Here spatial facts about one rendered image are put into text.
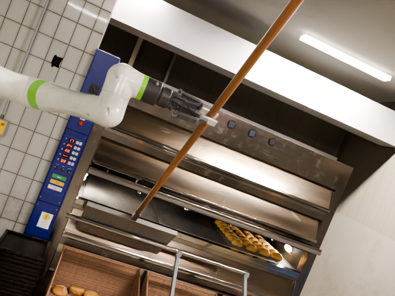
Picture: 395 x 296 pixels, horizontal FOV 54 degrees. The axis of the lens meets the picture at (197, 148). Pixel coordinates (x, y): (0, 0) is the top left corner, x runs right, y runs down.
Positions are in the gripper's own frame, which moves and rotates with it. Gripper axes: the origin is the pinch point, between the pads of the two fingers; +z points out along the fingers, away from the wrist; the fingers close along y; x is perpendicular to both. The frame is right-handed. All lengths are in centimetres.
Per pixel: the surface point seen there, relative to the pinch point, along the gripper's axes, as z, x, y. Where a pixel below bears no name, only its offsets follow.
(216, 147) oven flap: 45, -100, -74
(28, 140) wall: -73, -128, -40
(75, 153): -43, -123, -41
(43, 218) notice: -47, -154, -5
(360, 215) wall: 342, -261, -198
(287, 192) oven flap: 109, -104, -63
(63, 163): -48, -129, -34
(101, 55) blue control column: -51, -80, -91
